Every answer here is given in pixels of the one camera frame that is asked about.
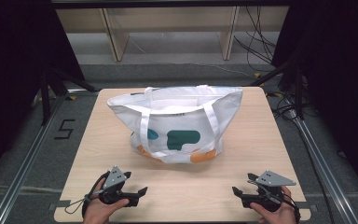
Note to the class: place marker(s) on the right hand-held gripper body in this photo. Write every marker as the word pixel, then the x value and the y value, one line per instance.
pixel 272 179

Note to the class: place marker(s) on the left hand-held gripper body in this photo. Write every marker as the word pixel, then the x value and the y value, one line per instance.
pixel 114 178

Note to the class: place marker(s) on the white tote bag coloured patches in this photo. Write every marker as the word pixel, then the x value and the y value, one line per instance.
pixel 174 121

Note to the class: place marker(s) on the person's right hand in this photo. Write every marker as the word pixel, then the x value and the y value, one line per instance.
pixel 279 216

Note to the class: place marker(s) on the person's left hand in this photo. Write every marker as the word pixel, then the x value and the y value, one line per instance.
pixel 94 211

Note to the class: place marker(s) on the black metal stand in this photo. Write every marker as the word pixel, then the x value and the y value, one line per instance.
pixel 298 93
pixel 45 99

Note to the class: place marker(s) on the yellow tape piece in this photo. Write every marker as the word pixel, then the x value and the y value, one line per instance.
pixel 257 75
pixel 72 97

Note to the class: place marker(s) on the dark curtain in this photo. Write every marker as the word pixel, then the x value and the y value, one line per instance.
pixel 338 77
pixel 15 77

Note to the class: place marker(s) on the light wooden shelf unit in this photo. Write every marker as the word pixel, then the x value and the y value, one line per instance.
pixel 118 37

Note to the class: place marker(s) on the aluminium floor rail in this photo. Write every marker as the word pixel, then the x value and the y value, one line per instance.
pixel 24 168
pixel 323 165

